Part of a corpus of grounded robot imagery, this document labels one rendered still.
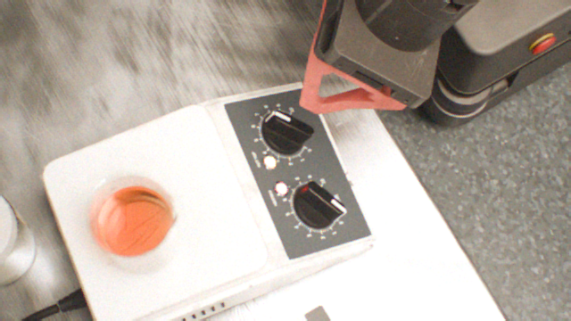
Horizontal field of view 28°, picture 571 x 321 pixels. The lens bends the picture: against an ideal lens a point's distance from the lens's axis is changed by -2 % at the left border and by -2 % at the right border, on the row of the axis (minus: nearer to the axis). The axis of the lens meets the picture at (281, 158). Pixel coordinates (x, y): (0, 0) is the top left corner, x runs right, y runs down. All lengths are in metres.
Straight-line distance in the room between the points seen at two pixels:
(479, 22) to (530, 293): 0.46
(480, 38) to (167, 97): 0.53
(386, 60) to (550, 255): 1.01
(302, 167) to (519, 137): 0.89
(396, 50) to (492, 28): 0.66
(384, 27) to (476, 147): 1.01
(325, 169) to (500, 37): 0.55
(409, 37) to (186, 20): 0.27
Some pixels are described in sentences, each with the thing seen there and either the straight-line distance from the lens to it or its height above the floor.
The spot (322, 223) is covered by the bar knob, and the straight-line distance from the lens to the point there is 0.80.
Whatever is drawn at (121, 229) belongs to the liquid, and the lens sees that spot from 0.72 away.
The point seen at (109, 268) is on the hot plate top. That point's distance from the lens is 0.76.
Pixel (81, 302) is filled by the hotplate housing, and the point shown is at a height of 0.79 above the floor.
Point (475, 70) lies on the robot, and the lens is 1.37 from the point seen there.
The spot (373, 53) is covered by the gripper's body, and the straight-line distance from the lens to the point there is 0.66.
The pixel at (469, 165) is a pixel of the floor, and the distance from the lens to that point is 1.66.
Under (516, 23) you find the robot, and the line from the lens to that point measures 1.34.
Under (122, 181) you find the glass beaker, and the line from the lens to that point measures 0.71.
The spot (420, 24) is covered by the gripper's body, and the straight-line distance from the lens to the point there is 0.66.
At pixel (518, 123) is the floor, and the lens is 1.69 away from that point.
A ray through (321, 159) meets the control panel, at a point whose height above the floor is 0.79.
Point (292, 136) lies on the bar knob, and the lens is 0.81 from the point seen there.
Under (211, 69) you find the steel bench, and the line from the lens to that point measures 0.88.
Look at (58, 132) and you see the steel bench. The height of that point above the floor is 0.75.
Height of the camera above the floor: 1.58
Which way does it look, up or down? 75 degrees down
